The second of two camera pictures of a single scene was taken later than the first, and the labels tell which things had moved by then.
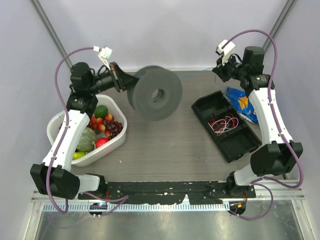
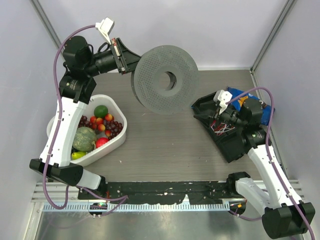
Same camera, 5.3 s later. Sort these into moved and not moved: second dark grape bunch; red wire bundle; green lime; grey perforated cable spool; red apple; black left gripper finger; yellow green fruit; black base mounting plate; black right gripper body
Moved: grey perforated cable spool; black right gripper body; black left gripper finger
Not moved: black base mounting plate; red wire bundle; green lime; second dark grape bunch; red apple; yellow green fruit
